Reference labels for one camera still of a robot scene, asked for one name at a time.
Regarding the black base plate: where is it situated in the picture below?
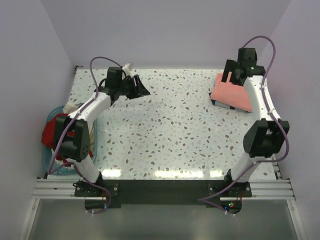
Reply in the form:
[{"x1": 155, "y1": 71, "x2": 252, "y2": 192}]
[{"x1": 73, "y1": 177, "x2": 253, "y2": 213}]

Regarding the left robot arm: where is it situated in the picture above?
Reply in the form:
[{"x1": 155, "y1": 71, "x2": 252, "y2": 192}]
[{"x1": 50, "y1": 63, "x2": 150, "y2": 196}]

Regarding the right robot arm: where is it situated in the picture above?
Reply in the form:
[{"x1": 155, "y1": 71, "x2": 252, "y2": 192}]
[{"x1": 221, "y1": 47, "x2": 290, "y2": 197}]

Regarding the folded blue printed t-shirt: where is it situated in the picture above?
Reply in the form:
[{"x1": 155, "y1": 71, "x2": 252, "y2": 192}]
[{"x1": 211, "y1": 99, "x2": 236, "y2": 110}]

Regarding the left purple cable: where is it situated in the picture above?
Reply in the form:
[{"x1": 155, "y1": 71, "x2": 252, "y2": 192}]
[{"x1": 47, "y1": 56, "x2": 126, "y2": 215}]

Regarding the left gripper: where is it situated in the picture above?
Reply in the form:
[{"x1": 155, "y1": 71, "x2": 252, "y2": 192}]
[{"x1": 117, "y1": 75, "x2": 150, "y2": 100}]

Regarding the salmon pink t-shirt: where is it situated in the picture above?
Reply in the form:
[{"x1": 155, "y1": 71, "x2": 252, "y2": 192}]
[{"x1": 209, "y1": 73, "x2": 252, "y2": 113}]

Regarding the clear teal plastic bin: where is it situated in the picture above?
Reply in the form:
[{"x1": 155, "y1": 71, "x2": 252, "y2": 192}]
[{"x1": 41, "y1": 102, "x2": 99, "y2": 175}]

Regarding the red t-shirt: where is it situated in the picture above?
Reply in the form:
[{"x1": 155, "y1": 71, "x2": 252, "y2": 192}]
[{"x1": 41, "y1": 113, "x2": 68, "y2": 163}]

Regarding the aluminium frame rail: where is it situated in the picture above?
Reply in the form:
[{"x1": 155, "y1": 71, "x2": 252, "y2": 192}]
[{"x1": 31, "y1": 179, "x2": 296, "y2": 200}]

